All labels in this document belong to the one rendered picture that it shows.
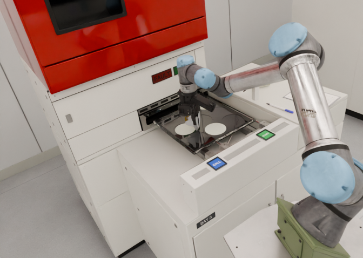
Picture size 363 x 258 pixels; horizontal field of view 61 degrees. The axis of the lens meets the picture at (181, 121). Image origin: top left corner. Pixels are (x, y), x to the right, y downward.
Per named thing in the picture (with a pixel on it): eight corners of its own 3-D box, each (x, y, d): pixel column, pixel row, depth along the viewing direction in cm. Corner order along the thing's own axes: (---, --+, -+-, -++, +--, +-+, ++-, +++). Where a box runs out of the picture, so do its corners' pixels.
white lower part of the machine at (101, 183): (81, 201, 245) (43, 113, 201) (168, 155, 279) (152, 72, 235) (118, 266, 193) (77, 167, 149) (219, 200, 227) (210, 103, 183)
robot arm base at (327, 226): (344, 253, 88) (369, 229, 86) (311, 240, 82) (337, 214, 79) (312, 215, 101) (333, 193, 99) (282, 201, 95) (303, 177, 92)
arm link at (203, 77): (225, 77, 124) (208, 70, 132) (207, 67, 117) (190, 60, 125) (216, 95, 125) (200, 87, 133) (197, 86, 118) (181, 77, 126)
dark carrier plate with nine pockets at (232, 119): (155, 121, 160) (155, 120, 160) (207, 97, 174) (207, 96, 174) (194, 151, 135) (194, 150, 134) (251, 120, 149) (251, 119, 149)
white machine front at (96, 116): (76, 163, 151) (46, 90, 130) (207, 102, 185) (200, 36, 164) (78, 166, 149) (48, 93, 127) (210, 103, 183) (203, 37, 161)
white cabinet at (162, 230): (146, 248, 201) (115, 149, 158) (253, 177, 242) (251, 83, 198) (207, 335, 154) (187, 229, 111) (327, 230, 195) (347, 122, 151)
